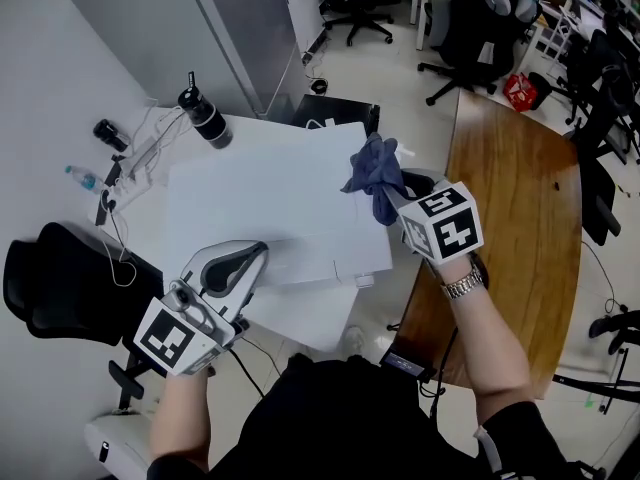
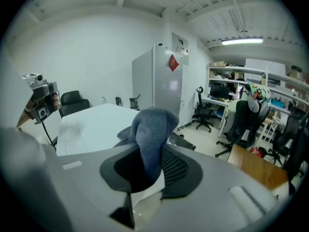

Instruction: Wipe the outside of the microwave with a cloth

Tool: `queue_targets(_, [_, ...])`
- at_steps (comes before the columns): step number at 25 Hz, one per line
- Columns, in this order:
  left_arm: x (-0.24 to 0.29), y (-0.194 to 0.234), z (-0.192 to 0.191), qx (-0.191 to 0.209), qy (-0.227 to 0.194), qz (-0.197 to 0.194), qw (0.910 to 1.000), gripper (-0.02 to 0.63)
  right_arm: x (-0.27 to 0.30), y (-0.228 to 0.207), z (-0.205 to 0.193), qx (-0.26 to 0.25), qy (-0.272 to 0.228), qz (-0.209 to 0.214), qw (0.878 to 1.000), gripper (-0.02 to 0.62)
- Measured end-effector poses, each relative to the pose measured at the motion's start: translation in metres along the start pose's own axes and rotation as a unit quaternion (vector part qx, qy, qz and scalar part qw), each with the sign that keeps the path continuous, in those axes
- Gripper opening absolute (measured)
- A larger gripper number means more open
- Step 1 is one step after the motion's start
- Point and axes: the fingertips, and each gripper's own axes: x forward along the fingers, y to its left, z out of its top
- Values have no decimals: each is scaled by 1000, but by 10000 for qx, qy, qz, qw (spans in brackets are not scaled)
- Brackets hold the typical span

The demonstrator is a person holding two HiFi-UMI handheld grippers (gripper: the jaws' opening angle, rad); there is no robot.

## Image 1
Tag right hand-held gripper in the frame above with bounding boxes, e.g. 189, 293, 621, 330
372, 167, 485, 268

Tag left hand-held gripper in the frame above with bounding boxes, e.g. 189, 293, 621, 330
132, 239, 271, 377

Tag dark blue cloth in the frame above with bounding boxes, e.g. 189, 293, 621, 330
340, 132, 416, 227

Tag large white box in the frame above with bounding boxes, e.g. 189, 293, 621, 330
166, 121, 395, 290

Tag person's right forearm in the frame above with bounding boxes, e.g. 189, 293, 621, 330
439, 255, 531, 412

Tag person's left forearm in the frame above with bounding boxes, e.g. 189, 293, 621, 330
148, 367, 214, 472

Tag brown wooden table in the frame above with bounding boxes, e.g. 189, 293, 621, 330
397, 87, 584, 402

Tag black computer case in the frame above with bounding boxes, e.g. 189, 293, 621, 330
289, 93, 381, 137

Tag silver wristwatch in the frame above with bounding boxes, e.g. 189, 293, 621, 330
439, 262, 486, 302

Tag black smartphone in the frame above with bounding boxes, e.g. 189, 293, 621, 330
94, 190, 117, 227

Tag person's white shoe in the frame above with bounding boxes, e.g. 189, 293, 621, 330
342, 325, 366, 357

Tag grey power strip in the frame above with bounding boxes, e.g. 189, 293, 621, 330
127, 135, 164, 177

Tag red bag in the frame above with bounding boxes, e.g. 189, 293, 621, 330
502, 71, 539, 113

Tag large black drinking bottle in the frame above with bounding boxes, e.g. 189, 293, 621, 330
177, 71, 235, 150

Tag black high-back office chair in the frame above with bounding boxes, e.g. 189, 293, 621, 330
2, 221, 166, 412

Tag black office chair with jacket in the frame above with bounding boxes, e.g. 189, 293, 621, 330
417, 0, 544, 107

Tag clear plastic water bottle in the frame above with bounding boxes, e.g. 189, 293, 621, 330
63, 164, 105, 194

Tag black device with screen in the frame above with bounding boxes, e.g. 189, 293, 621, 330
379, 350, 432, 382

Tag small black tumbler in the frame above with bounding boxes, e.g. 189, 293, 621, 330
92, 118, 131, 153

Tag person's black clothes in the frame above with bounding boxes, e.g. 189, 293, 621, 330
147, 352, 596, 480

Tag black mesh office chair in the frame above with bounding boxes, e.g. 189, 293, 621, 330
564, 27, 640, 247

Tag white rounded appliance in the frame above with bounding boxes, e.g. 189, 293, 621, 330
83, 412, 154, 480

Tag black tripod stand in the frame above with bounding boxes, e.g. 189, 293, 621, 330
552, 312, 640, 414

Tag white hanging cable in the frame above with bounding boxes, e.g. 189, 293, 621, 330
99, 217, 139, 289

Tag black thick cable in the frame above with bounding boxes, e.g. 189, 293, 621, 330
227, 347, 266, 399

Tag white cable bundle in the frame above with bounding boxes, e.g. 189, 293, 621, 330
132, 97, 194, 169

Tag small white wire rack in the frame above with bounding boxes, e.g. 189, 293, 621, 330
529, 0, 576, 64

